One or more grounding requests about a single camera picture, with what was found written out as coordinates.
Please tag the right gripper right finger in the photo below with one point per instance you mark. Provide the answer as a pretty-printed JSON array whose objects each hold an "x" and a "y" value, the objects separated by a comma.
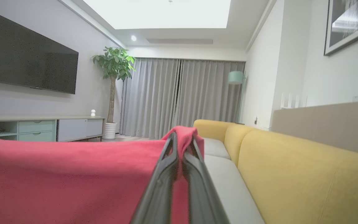
[{"x": 202, "y": 193}]

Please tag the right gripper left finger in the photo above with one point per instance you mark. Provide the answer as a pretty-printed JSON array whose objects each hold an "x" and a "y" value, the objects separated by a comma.
[{"x": 162, "y": 186}]

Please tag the red jersey with white trim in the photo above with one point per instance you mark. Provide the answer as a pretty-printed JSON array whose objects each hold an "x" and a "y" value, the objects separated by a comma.
[{"x": 67, "y": 180}]

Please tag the grey sofa seat cushion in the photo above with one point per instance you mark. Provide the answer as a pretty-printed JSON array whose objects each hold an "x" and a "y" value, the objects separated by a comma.
[
  {"x": 214, "y": 147},
  {"x": 231, "y": 189}
]

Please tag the white plant pot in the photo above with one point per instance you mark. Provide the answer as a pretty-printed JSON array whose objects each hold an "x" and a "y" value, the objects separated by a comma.
[{"x": 110, "y": 131}]

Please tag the grey pleated curtain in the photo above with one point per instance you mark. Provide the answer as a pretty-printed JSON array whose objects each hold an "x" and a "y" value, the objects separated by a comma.
[
  {"x": 151, "y": 96},
  {"x": 210, "y": 93}
]

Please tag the small white figurine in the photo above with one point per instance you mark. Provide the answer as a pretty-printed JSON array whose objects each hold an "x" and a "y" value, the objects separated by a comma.
[{"x": 93, "y": 113}]

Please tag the yellow sofa backrest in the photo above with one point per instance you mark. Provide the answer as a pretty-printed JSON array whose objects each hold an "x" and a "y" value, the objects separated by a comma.
[{"x": 306, "y": 180}]

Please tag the mint and white TV cabinet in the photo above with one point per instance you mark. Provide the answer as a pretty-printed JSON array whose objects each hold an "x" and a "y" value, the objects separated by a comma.
[{"x": 70, "y": 128}]

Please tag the teal shade floor lamp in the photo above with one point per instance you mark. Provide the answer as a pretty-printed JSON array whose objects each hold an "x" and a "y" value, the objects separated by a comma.
[{"x": 235, "y": 77}]

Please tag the white pronged object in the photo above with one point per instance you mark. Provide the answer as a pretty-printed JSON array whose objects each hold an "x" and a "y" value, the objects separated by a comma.
[{"x": 291, "y": 102}]

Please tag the green leafy indoor tree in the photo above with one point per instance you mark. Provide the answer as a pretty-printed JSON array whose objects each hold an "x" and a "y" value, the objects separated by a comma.
[{"x": 115, "y": 65}]

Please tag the beige low partition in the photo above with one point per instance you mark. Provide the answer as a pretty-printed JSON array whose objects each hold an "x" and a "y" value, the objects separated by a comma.
[{"x": 328, "y": 124}]

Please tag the ceiling air vent slot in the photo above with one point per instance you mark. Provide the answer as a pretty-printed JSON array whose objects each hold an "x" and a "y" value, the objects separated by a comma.
[{"x": 179, "y": 41}]

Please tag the large ceiling light panel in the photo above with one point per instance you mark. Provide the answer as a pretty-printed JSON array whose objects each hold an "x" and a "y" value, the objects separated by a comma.
[{"x": 160, "y": 14}]

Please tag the black flat screen television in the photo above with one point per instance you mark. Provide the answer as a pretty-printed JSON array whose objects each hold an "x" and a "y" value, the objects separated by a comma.
[{"x": 20, "y": 59}]

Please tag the framed black white picture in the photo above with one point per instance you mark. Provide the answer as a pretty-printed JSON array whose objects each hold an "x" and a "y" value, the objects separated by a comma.
[{"x": 350, "y": 21}]

